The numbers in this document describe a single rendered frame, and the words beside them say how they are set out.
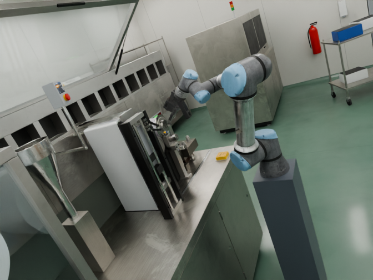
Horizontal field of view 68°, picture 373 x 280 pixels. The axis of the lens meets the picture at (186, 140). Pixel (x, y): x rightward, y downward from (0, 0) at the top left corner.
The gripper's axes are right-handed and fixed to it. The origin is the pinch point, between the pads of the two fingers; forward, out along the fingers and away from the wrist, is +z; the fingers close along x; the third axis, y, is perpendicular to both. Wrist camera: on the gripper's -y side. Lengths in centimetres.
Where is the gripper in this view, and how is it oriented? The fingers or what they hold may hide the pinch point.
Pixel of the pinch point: (169, 122)
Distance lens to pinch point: 169.0
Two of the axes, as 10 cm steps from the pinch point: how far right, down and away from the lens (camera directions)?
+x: -3.8, 4.6, -8.1
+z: -4.3, 6.8, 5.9
